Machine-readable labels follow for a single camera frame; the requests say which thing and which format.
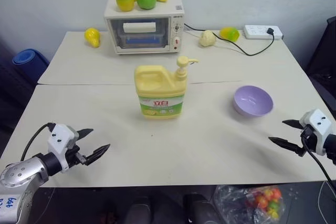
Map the thin white cable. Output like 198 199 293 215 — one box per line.
317 180 336 220

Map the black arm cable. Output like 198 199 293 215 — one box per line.
301 129 336 183
20 122 54 162

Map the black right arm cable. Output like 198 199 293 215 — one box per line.
301 129 336 183

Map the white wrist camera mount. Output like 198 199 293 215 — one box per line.
299 108 332 156
47 123 80 174

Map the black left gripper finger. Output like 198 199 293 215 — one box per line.
85 143 111 166
77 128 95 141

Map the yellow green toy mango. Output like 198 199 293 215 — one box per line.
219 26 240 42

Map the cream toy garlic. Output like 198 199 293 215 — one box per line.
200 29 217 48

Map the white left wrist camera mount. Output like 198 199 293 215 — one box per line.
47 123 80 174

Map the black plug with power cable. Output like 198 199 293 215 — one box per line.
183 23 276 57

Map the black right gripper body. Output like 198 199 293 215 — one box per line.
300 125 316 157

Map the purple plastic bowl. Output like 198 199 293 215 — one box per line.
233 85 275 117

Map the blue tray inside oven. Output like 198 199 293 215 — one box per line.
125 34 161 47

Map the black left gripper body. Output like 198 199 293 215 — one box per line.
65 130 89 169

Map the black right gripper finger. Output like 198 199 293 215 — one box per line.
281 119 303 130
268 136 303 156

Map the cream toaster oven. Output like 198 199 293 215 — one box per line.
103 0 185 56

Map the clear bag of toy fruit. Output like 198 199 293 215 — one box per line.
213 185 286 224

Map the yellow detergent bottle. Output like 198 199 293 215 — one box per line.
134 56 200 121

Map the white power strip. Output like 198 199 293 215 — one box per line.
244 24 284 40

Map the blue rolled mat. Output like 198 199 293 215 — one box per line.
12 48 50 70

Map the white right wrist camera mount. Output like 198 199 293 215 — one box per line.
299 108 332 156

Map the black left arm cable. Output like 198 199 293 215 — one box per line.
20 122 54 162

